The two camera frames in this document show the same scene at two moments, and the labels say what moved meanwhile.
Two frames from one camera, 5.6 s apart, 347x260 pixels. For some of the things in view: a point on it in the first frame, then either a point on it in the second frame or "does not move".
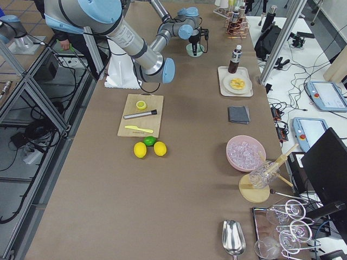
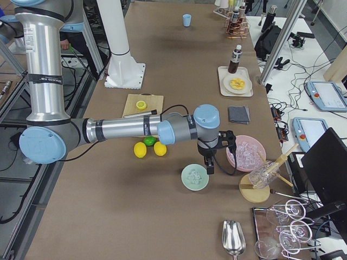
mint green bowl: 199,50 -> 194,177
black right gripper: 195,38 -> 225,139
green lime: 149,140 does not move
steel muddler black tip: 154,112 does not move
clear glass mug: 263,175 does not move
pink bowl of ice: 245,153 does not move
